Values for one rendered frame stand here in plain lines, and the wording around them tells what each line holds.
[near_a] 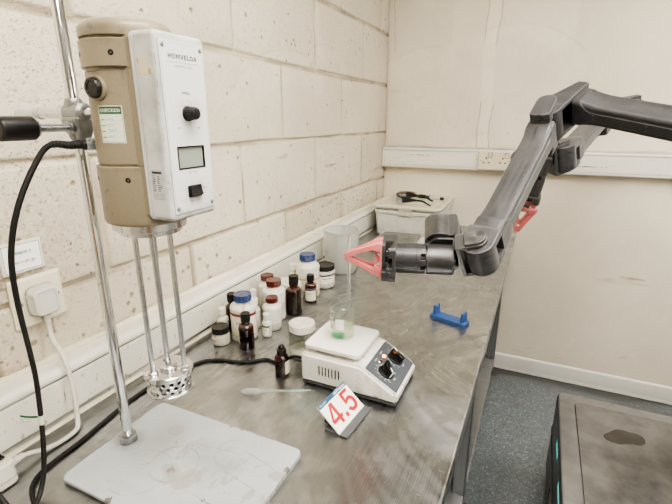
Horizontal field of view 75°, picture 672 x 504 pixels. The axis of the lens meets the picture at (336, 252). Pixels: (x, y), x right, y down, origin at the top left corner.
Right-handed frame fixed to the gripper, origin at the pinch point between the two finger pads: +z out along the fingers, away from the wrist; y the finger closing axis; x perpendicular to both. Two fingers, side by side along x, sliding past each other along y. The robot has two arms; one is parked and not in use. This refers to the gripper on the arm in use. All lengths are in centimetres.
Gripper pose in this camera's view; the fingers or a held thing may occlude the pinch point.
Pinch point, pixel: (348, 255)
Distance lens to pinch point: 85.0
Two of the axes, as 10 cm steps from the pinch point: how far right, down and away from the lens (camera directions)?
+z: -9.9, -0.4, 1.6
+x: 0.1, 9.6, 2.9
